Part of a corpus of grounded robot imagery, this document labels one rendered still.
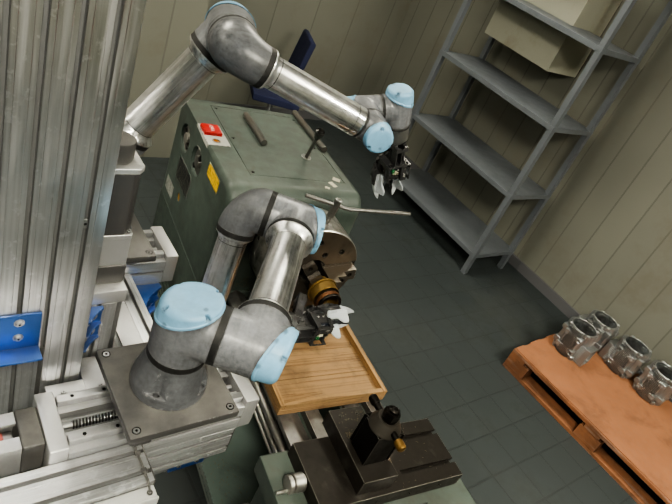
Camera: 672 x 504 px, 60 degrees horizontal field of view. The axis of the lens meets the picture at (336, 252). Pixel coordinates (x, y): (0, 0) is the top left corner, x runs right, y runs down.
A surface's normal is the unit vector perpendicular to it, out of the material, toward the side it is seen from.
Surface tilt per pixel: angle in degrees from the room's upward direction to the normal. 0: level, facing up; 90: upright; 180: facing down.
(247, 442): 0
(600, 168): 90
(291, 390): 0
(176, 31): 90
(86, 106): 90
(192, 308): 7
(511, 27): 90
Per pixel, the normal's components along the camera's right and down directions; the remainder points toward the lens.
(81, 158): 0.52, 0.63
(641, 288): -0.78, 0.07
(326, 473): 0.35, -0.77
